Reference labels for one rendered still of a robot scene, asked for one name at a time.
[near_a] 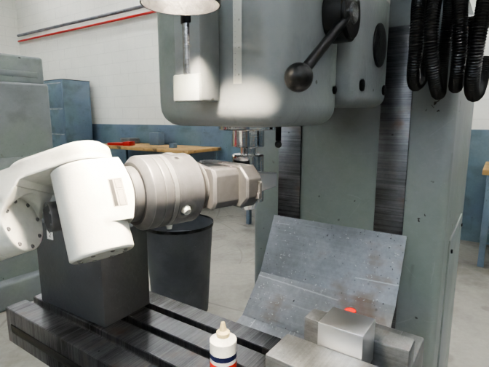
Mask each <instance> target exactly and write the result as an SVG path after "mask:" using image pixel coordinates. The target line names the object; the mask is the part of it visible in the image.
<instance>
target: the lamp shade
mask: <svg viewBox="0 0 489 367"><path fill-rule="evenodd" d="M140 4H141V5H142V6H143V7H145V8H146V9H149V10H151V11H154V12H159V13H163V14H168V15H204V14H208V13H211V12H215V11H217V10H219V9H220V7H221V0H140Z"/></svg>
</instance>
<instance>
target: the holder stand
mask: <svg viewBox="0 0 489 367"><path fill-rule="evenodd" d="M41 221H42V226H43V237H42V240H41V243H40V245H39V246H38V248H37V254H38V262H39V276H40V284H41V298H42V300H43V301H45V302H48V303H50V304H52V305H55V306H56V307H59V308H61V309H64V310H65V311H68V312H70V313H73V314H75V315H77V316H79V317H82V318H84V319H86V320H88V321H91V322H93V323H95V324H98V325H100V326H102V327H104V328H106V327H108V326H110V325H112V324H114V323H115V322H117V321H119V320H121V319H122V318H124V317H126V316H128V315H130V314H132V313H133V312H135V311H137V310H139V309H140V308H142V307H144V306H146V305H148V304H149V303H150V297H149V281H148V250H147V234H146V230H139V229H137V228H136V227H135V226H133V225H132V224H131V223H129V225H130V231H131V234H132V239H133V242H134V247H133V248H132V249H130V250H128V251H127V252H124V253H120V254H118V255H115V256H114V257H108V258H105V259H101V260H97V261H95V262H88V263H84V264H70V263H69V260H68V254H67V250H66V246H65V240H64V236H63V230H61V231H57V232H48V231H47V228H46V226H45V223H44V219H43V218H42V219H41Z"/></svg>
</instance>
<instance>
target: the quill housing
mask: <svg viewBox="0 0 489 367"><path fill-rule="evenodd" d="M322 3H323V0H221V7H220V9H219V10H218V24H219V90H220V99H219V101H217V102H201V103H193V102H176V101H174V89H173V76H174V75H175V30H174V15H168V14H163V13H159V12H157V25H158V45H159V83H160V103H161V110H162V113H163V115H164V117H165V119H167V120H168V121H169V122H171V123H172V124H174V125H180V126H216V127H290V126H309V125H320V124H322V123H324V122H326V121H327V120H328V119H329V118H331V116H332V115H333V112H334V108H335V94H336V92H337V88H336V85H335V80H336V61H337V44H331V45H330V47H329V48H328V49H327V51H326V52H325V53H324V55H323V56H322V57H321V58H320V60H319V61H318V62H317V64H316V65H315V67H313V69H312V72H313V77H314V78H313V82H312V83H311V86H310V87H309V88H308V89H307V90H305V91H303V92H293V91H292V90H290V89H289V88H288V87H287V86H286V84H285V79H284V76H285V71H286V70H287V68H288V67H289V66H290V65H291V64H293V63H297V62H302V63H303V62H304V61H305V60H306V59H307V57H308V56H309V55H310V54H311V53H312V51H313V50H314V49H315V47H316V46H317V45H318V44H319V43H320V42H321V40H322V39H323V38H324V37H325V31H324V28H323V24H322Z"/></svg>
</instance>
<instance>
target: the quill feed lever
mask: <svg viewBox="0 0 489 367"><path fill-rule="evenodd" d="M322 24H323V28H324V31H325V37H324V38H323V39H322V40H321V42H320V43H319V44H318V45H317V46H316V47H315V49H314V50H313V51H312V53H311V54H310V55H309V56H308V57H307V59H306V60H305V61H304V62H303V63H302V62H297V63H293V64H291V65H290V66H289V67H288V68H287V70H286V71H285V76H284V79H285V84H286V86H287V87H288V88H289V89H290V90H292V91H293V92H303V91H305V90H307V89H308V88H309V87H310V86H311V83H312V82H313V78H314V77H313V72H312V69H313V67H315V65H316V64H317V62H318V61H319V60H320V58H321V57H322V56H323V55H324V53H325V52H326V51H327V49H328V48H329V47H330V45H331V44H338V43H345V42H352V41H353V40H354V38H355V37H356V36H357V34H358V31H359V25H360V2H359V0H323V3H322Z"/></svg>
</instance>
